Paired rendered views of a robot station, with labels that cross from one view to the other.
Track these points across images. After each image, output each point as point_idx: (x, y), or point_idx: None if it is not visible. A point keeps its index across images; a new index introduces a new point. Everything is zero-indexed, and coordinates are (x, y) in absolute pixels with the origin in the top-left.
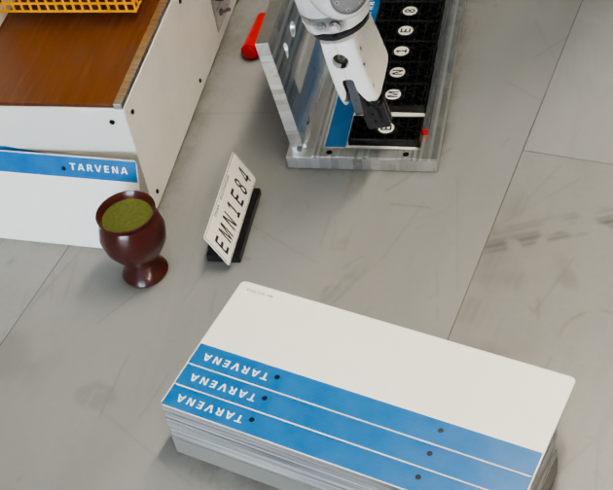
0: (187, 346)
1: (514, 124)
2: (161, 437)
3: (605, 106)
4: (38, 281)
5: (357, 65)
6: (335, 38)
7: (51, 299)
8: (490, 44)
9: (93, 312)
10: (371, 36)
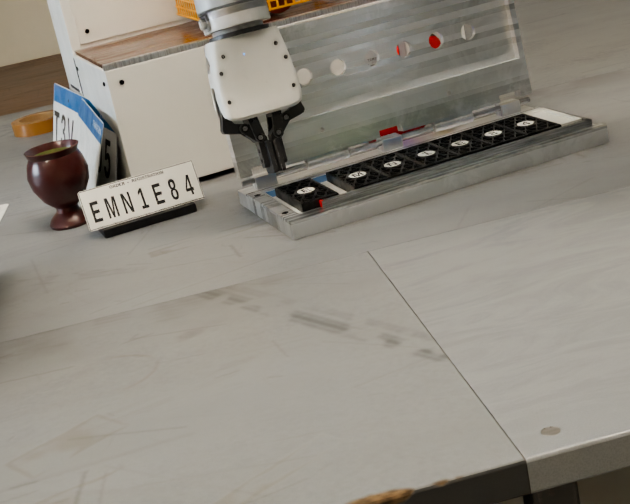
0: None
1: (403, 235)
2: None
3: (487, 249)
4: (36, 207)
5: (214, 72)
6: (209, 40)
7: (19, 217)
8: (519, 183)
9: (14, 230)
10: (260, 60)
